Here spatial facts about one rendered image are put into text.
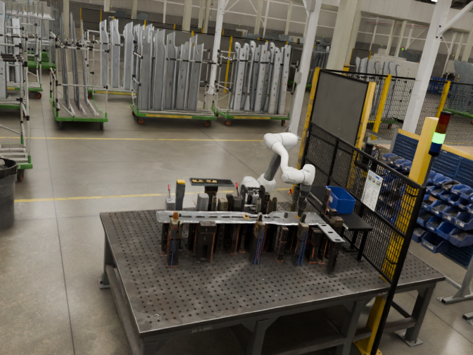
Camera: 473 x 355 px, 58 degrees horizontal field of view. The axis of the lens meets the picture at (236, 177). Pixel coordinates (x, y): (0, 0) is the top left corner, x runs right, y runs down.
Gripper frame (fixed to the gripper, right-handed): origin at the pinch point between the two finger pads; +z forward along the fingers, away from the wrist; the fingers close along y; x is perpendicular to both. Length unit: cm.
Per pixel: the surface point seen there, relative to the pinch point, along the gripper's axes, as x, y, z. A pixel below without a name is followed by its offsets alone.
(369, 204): 54, 13, -13
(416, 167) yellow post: 58, 48, -59
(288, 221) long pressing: -12.7, 7.9, 4.5
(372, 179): 55, 8, -34
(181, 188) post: -95, -30, -7
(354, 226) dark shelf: 38.4, 22.2, 1.7
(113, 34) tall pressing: -153, -964, -67
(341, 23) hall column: 368, -693, -169
